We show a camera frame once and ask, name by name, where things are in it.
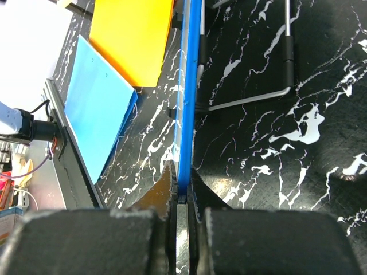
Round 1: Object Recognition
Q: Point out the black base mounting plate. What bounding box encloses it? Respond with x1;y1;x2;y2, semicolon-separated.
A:
50;109;107;209

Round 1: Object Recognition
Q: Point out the aluminium rail frame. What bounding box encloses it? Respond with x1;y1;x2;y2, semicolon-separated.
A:
43;78;64;111

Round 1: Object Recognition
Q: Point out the whiteboard metal stand handle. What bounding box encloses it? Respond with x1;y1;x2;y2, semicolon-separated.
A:
195;0;294;113

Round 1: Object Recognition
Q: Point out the orange folder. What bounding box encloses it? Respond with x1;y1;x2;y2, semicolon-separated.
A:
89;0;174;87

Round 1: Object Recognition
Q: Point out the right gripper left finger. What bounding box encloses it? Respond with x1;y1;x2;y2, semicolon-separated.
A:
127;160;178;274

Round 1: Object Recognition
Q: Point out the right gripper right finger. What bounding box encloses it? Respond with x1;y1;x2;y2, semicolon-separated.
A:
186;166;231;274

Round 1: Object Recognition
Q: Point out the blue folder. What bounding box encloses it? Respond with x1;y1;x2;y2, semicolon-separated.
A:
64;36;138;184

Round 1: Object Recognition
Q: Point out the blue framed whiteboard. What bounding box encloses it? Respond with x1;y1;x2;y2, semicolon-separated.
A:
174;1;202;204

